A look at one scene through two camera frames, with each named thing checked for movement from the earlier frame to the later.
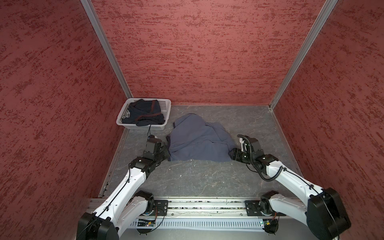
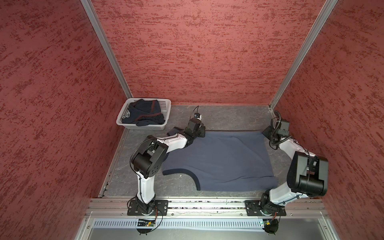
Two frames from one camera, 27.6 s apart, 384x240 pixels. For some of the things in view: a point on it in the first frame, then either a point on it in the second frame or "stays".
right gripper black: (235, 152) → (266, 131)
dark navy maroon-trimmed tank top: (143, 112) stays
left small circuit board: (145, 224) stays
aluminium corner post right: (321, 21) stays
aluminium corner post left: (89, 8) stays
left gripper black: (166, 154) → (202, 129)
